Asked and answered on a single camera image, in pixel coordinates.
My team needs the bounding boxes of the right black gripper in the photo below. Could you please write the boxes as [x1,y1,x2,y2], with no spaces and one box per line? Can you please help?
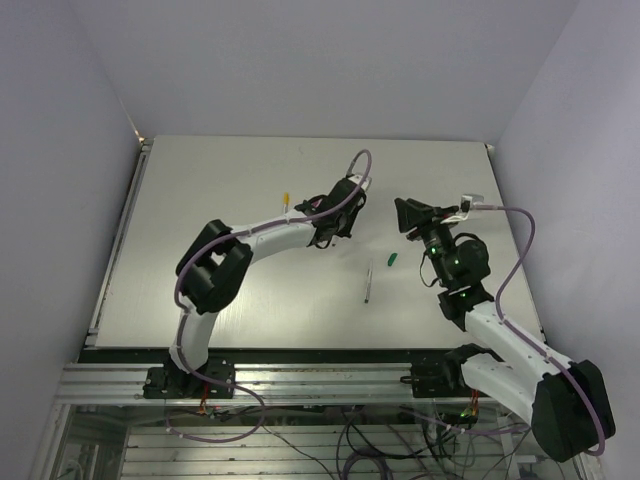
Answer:
[395,198,460,286]

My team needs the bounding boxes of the green whiteboard marker pen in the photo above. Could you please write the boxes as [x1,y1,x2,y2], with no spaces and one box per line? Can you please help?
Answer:
[363,258,374,304]

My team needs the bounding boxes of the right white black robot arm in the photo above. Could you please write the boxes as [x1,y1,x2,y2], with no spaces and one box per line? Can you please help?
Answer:
[394,195,616,462]

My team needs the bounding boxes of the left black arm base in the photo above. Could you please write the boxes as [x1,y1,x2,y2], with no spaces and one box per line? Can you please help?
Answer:
[143,357,236,400]

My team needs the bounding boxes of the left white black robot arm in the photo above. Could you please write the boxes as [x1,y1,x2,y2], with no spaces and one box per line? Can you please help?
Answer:
[168,174,371,397]

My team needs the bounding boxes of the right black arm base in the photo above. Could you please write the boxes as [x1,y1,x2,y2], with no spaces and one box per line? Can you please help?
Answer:
[399,343,502,399]

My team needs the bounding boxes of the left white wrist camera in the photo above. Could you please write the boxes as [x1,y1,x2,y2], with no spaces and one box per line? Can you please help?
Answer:
[348,173,372,192]

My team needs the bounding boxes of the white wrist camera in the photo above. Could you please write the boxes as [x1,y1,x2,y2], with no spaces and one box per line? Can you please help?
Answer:
[442,193,484,224]
[348,173,372,192]

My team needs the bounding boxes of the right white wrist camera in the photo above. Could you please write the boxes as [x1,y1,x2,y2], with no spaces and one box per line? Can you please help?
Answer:
[442,193,484,224]

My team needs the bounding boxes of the aluminium frame rail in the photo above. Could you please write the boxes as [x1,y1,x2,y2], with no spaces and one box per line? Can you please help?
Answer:
[54,362,581,407]

